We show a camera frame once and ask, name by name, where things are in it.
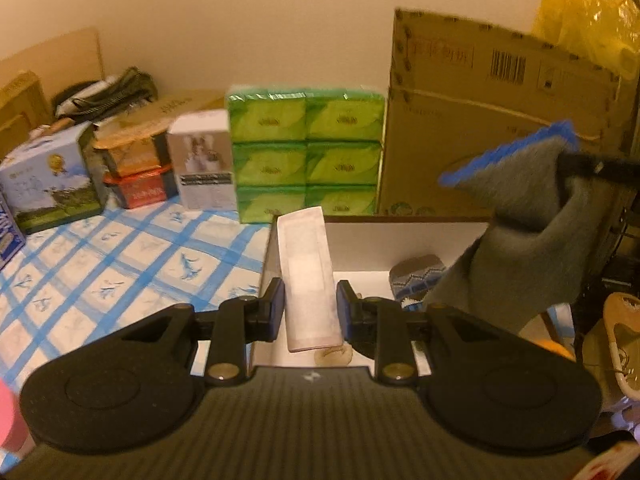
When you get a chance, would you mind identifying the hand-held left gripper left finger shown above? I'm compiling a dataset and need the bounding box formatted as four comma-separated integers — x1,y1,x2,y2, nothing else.
117,277,286,387

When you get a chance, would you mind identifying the stack of green tissue packs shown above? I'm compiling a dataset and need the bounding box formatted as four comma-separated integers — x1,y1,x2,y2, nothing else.
225,85,389,224

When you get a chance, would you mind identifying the flat brown cardboard box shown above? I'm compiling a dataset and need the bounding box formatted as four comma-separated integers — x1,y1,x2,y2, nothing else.
95,89,229,133

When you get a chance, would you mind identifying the red orange box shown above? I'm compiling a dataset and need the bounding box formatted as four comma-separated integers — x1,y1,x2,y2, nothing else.
104,166,177,210

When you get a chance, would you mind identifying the brown cardboard sheet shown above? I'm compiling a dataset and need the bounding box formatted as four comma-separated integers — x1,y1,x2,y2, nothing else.
0,26,104,159

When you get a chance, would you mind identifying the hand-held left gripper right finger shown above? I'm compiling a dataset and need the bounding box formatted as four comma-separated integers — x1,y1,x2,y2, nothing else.
336,280,497,387

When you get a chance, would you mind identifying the yellow plastic bag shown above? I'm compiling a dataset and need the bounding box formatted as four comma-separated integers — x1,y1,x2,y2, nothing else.
531,0,640,82

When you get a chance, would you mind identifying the grey cloth with blue edge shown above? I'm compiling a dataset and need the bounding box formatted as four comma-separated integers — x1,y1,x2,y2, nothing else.
424,120,584,337

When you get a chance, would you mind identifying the tan orange box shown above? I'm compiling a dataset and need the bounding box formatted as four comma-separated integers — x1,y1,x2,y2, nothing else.
92,114,174,179

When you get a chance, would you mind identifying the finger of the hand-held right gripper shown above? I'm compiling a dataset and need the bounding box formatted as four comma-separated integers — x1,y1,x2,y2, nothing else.
557,152,640,184

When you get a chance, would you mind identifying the white dog print box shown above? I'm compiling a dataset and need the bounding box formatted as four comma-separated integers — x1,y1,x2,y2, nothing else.
166,109,239,210

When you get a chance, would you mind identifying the brown striped knit sock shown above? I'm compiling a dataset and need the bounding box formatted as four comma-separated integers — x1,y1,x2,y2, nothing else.
388,254,449,312

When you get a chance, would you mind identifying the blue checked bed sheet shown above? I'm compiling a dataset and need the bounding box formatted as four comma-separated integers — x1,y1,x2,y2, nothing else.
0,194,577,413

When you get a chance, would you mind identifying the white fabric strip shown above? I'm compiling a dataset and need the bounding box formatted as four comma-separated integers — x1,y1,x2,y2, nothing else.
276,205,345,354

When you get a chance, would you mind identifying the blue white carton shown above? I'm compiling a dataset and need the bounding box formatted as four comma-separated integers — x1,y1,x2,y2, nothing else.
0,194,27,267

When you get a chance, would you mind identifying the dark striped cloth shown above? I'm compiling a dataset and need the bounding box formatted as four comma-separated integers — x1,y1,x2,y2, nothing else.
53,66,159,122

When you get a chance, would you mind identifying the white cardboard box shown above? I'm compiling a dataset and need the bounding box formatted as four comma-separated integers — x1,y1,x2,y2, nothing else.
246,214,577,377

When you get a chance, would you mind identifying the blue landscape print box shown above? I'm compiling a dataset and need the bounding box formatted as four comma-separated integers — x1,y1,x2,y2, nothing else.
0,122,109,235

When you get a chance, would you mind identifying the large brown cardboard box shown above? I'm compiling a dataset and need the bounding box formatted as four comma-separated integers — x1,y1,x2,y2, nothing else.
376,7,640,219

